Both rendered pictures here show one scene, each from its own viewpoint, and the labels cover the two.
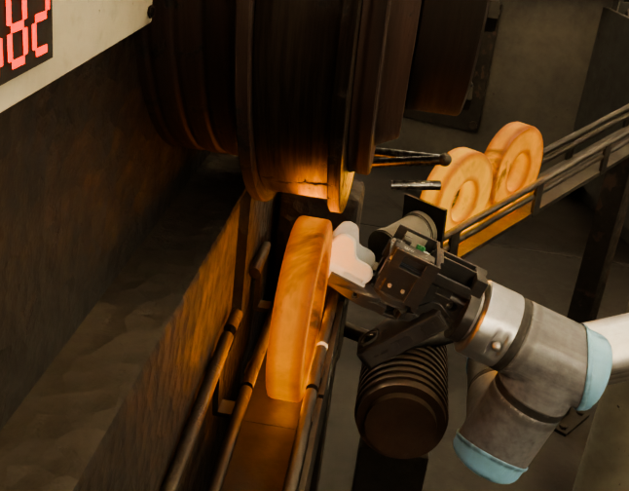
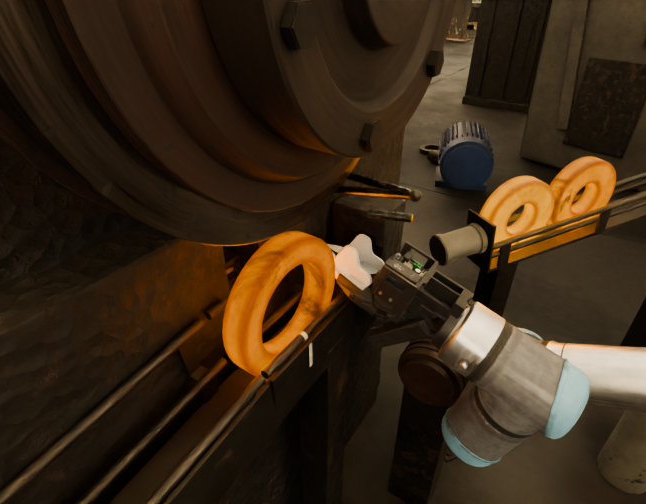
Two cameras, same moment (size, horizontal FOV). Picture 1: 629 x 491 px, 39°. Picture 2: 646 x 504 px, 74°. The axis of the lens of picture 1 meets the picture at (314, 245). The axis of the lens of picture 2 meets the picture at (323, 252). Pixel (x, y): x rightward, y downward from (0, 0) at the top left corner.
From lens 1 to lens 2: 0.50 m
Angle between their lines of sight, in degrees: 27
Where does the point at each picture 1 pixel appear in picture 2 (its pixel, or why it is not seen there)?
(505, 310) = (477, 335)
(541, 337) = (509, 367)
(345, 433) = not seen: hidden behind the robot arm
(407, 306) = (395, 312)
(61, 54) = not seen: outside the picture
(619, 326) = (624, 360)
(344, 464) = not seen: hidden behind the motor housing
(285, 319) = (230, 320)
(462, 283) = (447, 301)
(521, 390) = (489, 403)
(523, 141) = (591, 173)
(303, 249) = (258, 264)
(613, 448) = (645, 424)
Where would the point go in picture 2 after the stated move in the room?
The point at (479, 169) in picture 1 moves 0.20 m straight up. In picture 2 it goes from (538, 194) to (573, 81)
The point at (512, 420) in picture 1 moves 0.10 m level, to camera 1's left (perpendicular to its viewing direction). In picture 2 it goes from (479, 424) to (407, 393)
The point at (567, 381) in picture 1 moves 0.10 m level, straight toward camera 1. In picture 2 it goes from (529, 412) to (483, 466)
